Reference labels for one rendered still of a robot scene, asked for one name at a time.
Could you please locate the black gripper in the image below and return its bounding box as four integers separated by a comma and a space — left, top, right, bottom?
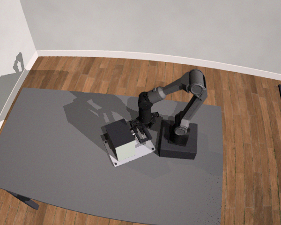
130, 112, 159, 132

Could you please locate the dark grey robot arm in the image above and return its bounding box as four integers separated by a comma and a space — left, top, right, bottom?
138, 69, 207, 146

